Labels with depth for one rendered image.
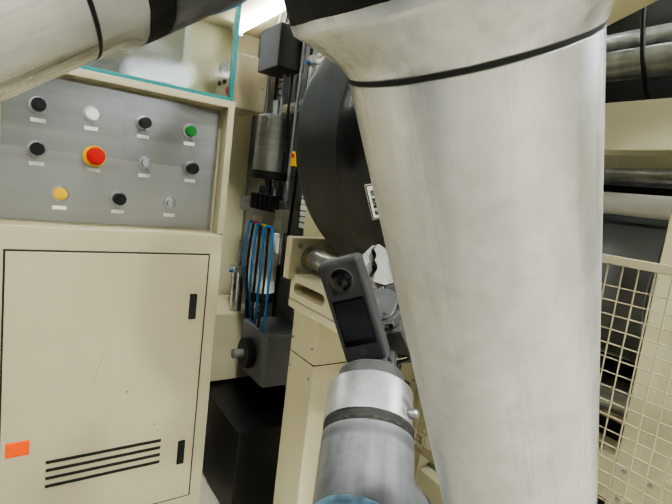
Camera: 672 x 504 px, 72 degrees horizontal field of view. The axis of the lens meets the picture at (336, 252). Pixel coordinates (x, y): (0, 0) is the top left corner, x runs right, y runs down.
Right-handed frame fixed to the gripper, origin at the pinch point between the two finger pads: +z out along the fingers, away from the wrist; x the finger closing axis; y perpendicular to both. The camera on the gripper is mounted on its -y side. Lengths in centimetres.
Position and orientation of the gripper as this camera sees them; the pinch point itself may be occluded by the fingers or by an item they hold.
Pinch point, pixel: (374, 248)
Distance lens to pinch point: 63.0
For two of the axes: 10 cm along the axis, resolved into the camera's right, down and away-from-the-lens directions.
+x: 9.3, -1.9, -3.1
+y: 3.5, 7.1, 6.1
